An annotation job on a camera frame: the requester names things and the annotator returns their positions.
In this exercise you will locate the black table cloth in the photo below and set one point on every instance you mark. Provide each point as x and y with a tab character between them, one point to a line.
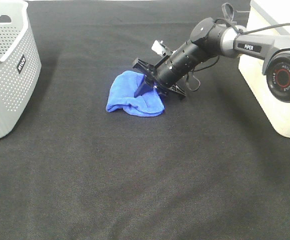
211	167

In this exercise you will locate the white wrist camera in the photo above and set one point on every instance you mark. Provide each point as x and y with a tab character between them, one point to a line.
161	49

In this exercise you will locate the blue towel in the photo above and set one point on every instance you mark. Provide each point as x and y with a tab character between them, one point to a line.
121	96

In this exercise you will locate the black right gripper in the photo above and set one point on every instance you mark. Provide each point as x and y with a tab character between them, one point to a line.
160	77

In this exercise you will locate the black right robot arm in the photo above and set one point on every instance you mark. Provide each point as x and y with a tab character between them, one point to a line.
213	38

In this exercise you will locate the grey perforated laundry basket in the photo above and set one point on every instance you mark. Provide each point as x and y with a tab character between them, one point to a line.
20	63

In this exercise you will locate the white box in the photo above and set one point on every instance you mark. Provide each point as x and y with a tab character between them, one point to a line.
272	89

